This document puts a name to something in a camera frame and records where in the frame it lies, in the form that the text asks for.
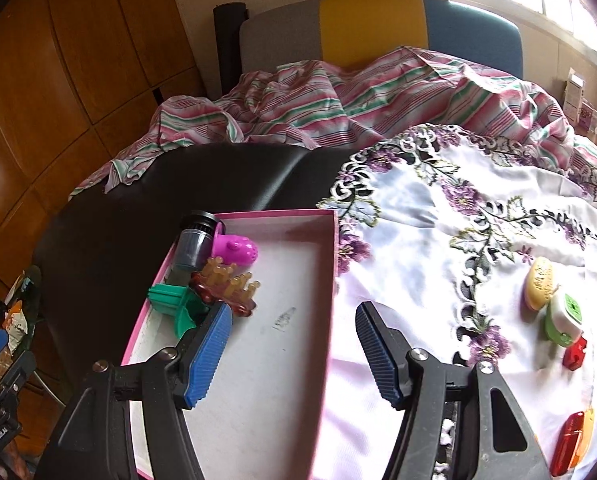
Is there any orange plastic toy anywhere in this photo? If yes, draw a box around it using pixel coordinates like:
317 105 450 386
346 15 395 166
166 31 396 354
573 408 594 467

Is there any green white plastic toy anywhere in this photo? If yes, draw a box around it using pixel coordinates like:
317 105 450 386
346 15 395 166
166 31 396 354
545 289 583 348

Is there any brown comb-like hair clip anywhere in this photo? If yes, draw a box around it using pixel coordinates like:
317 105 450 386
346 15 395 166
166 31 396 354
189 257 260 318

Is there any white carton on sill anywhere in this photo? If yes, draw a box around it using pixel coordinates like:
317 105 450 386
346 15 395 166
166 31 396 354
562 68 586 127

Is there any black rolled mat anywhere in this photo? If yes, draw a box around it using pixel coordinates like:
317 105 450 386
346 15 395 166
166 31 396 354
213 2 250 94

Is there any pink shallow cardboard box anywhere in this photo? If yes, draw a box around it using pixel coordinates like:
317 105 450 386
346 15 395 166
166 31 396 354
120 208 341 480

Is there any striped pink green bedsheet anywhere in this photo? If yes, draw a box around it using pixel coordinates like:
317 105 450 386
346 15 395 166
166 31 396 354
75 47 597 200

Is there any yellow oval plastic toy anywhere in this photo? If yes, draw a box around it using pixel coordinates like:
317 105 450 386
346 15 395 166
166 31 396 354
523 257 557 312

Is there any green plastic spool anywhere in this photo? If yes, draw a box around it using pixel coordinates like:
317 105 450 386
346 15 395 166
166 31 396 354
148 283 210 339

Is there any wooden wardrobe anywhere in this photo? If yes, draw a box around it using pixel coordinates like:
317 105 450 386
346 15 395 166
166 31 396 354
0 0 205 271

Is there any black leather cushion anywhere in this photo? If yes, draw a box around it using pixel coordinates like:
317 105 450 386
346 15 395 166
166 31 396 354
33 143 353 386

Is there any magenta plastic toy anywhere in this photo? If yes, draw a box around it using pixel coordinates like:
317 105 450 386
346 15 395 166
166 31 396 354
212 234 258 268

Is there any white embroidered floral tablecloth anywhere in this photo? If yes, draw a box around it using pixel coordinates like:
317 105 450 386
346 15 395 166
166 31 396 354
319 125 597 479

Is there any grey yellow blue headboard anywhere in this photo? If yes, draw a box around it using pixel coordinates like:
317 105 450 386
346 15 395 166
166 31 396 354
240 0 524 78

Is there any red puzzle piece block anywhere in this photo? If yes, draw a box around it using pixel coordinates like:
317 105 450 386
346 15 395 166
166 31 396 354
562 336 587 372

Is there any red glossy capsule case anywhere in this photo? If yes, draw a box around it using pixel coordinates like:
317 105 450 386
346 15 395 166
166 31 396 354
550 412 585 477

